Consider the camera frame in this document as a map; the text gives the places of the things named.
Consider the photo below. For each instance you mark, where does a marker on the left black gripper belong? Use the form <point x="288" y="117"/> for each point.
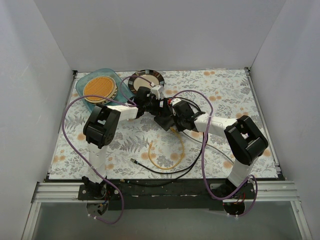
<point x="161" y="107"/>

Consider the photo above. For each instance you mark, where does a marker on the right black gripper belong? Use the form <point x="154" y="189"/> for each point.
<point x="176" y="122"/>

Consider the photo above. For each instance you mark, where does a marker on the black network switch box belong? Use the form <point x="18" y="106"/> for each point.
<point x="165" y="122"/>

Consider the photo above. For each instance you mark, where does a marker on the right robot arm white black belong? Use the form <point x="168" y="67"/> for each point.
<point x="245" y="140"/>

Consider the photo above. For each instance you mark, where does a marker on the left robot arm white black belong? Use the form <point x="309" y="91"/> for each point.
<point x="102" y="124"/>

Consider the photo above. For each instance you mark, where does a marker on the floral tablecloth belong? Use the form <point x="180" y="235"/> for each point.
<point x="141" y="149"/>

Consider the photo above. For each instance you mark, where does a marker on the dark rimmed ceramic plate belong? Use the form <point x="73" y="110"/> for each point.
<point x="153" y="76"/>

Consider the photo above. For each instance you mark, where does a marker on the blue plastic tray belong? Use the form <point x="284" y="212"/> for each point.
<point x="106" y="72"/>

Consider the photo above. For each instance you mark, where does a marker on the orange woven round plate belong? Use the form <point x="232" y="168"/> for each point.
<point x="104" y="86"/>

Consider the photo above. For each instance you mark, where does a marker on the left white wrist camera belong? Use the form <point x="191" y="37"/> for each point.
<point x="157" y="91"/>

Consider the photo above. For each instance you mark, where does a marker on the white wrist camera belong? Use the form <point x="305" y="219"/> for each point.
<point x="157" y="91"/>
<point x="174" y="101"/>

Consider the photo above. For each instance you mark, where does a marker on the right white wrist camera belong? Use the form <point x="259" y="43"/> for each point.
<point x="174" y="101"/>

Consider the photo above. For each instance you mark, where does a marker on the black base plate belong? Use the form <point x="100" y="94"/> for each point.
<point x="115" y="201"/>

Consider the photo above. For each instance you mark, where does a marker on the aluminium frame rail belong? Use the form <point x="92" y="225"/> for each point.
<point x="75" y="191"/>

